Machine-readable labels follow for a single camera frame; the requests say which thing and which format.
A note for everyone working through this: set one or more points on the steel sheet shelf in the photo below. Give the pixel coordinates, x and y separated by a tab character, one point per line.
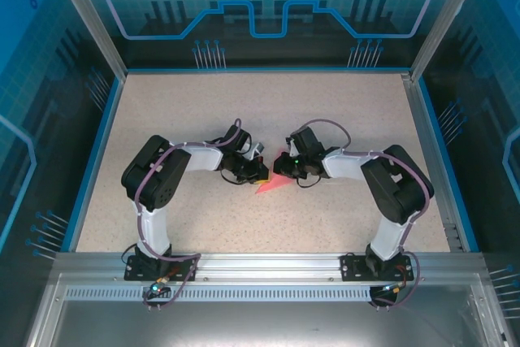
260	322

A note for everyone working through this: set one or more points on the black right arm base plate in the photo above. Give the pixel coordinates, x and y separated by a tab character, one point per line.
351	267

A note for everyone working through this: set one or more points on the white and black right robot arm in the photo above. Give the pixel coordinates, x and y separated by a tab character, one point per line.
388	239

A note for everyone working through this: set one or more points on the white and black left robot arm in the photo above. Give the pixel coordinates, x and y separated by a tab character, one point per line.
156	229

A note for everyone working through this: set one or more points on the pink paper sheet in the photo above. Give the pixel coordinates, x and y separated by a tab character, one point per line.
274	182

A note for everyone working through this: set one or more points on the aluminium frame post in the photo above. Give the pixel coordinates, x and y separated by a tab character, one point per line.
87	18
443	18

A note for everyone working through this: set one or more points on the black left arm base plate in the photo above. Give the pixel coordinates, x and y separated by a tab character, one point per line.
134	270

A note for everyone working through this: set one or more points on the aluminium mounting rail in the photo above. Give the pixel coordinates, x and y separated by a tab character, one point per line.
268	265

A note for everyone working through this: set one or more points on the blue table edge strip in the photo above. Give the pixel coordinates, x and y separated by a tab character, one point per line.
446	164
96	164

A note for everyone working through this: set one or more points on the aluminium side rail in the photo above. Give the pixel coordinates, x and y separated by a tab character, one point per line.
432	164

